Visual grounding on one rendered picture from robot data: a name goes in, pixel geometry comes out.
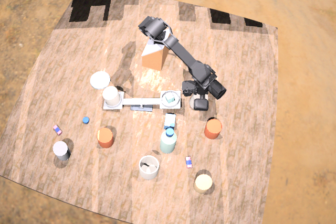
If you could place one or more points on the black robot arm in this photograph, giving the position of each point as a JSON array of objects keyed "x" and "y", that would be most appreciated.
[{"x": 203, "y": 74}]

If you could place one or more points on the light blue block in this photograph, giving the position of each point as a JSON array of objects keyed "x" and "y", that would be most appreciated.
[{"x": 169, "y": 121}]

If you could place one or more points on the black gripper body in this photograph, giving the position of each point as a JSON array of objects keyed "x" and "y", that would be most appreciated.
[{"x": 201, "y": 104}]

